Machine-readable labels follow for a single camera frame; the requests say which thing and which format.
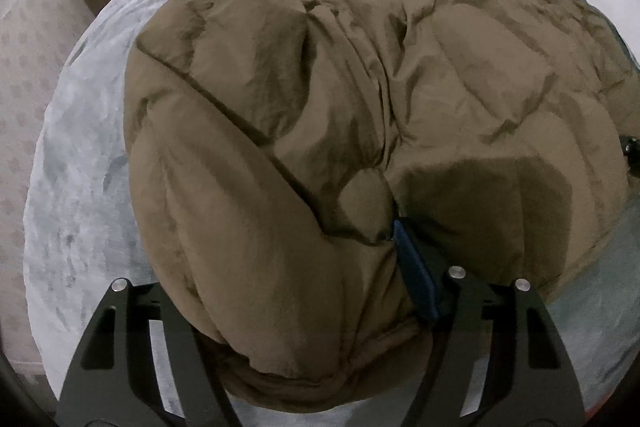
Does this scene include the grey bed blanket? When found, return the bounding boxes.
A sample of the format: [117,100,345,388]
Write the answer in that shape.
[22,0,640,427]

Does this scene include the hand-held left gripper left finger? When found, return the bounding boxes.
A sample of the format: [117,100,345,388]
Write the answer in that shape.
[54,278,244,427]

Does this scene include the brown puffer jacket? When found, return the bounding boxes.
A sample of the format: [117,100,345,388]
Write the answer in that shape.
[122,0,640,413]

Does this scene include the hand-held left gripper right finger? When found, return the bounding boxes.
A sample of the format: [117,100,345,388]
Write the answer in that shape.
[392,219,586,427]

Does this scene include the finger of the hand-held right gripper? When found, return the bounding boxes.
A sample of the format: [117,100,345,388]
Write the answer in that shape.
[619,134,640,178]

